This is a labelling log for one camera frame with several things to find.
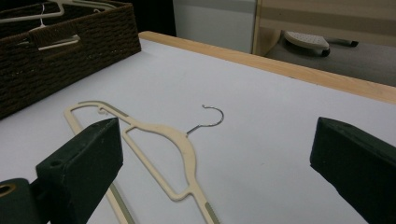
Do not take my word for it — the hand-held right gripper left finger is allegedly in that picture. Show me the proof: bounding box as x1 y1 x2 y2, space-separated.
35 117 124 224

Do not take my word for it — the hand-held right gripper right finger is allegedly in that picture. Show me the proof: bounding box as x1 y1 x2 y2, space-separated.
309 116 396 224

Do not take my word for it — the beige plastic clothes hanger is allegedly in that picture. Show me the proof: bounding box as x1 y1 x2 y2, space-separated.
0 0 118 32
37 34 81 52
64 100 225 224

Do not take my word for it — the brown woven basket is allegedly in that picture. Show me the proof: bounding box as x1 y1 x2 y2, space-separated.
0 0 143 121

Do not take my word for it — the white table sheet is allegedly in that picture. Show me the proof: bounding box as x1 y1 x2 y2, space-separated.
0 37 396 224

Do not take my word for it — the office chair base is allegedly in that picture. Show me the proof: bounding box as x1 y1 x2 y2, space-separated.
282 30 360 58

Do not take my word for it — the light wooden desk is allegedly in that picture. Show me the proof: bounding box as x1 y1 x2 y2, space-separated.
251 0 396 58

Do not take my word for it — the white cabinet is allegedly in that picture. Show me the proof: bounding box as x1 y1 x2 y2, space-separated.
172 0 258 55

